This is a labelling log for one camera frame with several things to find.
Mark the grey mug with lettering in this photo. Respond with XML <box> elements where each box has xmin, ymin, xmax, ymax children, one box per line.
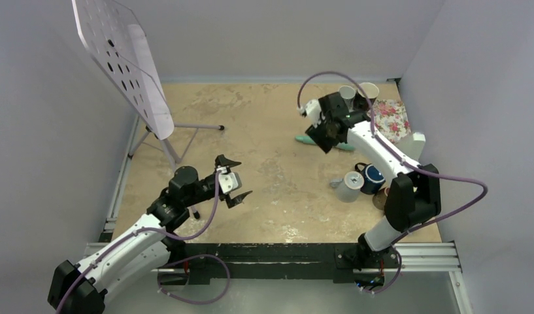
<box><xmin>338</xmin><ymin>85</ymin><xmax>356</xmax><ymax>111</ymax></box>

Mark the black mug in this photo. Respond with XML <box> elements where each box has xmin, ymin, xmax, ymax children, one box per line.
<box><xmin>354</xmin><ymin>82</ymin><xmax>380</xmax><ymax>111</ymax></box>

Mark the light grey mug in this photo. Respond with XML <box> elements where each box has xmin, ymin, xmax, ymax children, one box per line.
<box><xmin>329</xmin><ymin>171</ymin><xmax>365</xmax><ymax>203</ymax></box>

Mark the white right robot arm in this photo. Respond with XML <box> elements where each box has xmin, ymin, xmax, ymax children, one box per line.
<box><xmin>297</xmin><ymin>93</ymin><xmax>441</xmax><ymax>266</ymax></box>

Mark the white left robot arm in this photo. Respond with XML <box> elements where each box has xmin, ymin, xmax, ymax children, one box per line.
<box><xmin>47</xmin><ymin>154</ymin><xmax>247</xmax><ymax>313</ymax></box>

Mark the dark blue mug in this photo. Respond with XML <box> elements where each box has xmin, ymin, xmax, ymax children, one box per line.
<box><xmin>354</xmin><ymin>162</ymin><xmax>386</xmax><ymax>195</ymax></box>

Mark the brown mug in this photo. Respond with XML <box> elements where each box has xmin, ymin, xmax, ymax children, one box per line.
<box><xmin>372</xmin><ymin>187</ymin><xmax>390</xmax><ymax>211</ymax></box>

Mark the mint green tube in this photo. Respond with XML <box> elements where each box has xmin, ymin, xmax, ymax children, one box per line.
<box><xmin>294</xmin><ymin>135</ymin><xmax>355</xmax><ymax>151</ymax></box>

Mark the lilac tripod stand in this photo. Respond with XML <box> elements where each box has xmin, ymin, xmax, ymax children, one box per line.
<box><xmin>119</xmin><ymin>128</ymin><xmax>224</xmax><ymax>219</ymax></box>

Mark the floral tray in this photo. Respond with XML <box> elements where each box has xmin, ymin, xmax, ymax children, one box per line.
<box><xmin>373</xmin><ymin>99</ymin><xmax>411</xmax><ymax>143</ymax></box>

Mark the white box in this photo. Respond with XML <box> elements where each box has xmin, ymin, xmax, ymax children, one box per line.
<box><xmin>395</xmin><ymin>132</ymin><xmax>426</xmax><ymax>161</ymax></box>

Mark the perforated calibration board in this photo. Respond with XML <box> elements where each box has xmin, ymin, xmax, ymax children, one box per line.
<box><xmin>72</xmin><ymin>0</ymin><xmax>175</xmax><ymax>140</ymax></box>

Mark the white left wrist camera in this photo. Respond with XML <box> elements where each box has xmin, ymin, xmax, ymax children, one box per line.
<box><xmin>218</xmin><ymin>172</ymin><xmax>242</xmax><ymax>194</ymax></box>

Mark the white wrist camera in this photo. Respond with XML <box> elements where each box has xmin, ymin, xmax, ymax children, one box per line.
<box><xmin>297</xmin><ymin>99</ymin><xmax>322</xmax><ymax>120</ymax></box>
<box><xmin>218</xmin><ymin>172</ymin><xmax>242</xmax><ymax>194</ymax></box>

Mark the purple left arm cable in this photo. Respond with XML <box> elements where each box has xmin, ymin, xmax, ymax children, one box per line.
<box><xmin>54</xmin><ymin>171</ymin><xmax>222</xmax><ymax>314</ymax></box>

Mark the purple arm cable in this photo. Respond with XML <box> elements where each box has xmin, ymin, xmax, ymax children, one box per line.
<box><xmin>54</xmin><ymin>171</ymin><xmax>222</xmax><ymax>314</ymax></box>
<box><xmin>297</xmin><ymin>71</ymin><xmax>489</xmax><ymax>246</ymax></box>

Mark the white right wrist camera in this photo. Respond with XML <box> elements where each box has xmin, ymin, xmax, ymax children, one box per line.
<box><xmin>297</xmin><ymin>99</ymin><xmax>322</xmax><ymax>120</ymax></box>

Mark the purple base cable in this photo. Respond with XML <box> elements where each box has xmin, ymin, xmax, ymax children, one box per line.
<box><xmin>157</xmin><ymin>253</ymin><xmax>231</xmax><ymax>305</ymax></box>

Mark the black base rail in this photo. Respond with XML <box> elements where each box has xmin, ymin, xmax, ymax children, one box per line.
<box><xmin>162</xmin><ymin>243</ymin><xmax>399</xmax><ymax>287</ymax></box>

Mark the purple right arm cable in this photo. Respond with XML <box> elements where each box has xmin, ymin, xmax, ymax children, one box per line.
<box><xmin>297</xmin><ymin>71</ymin><xmax>489</xmax><ymax>246</ymax></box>

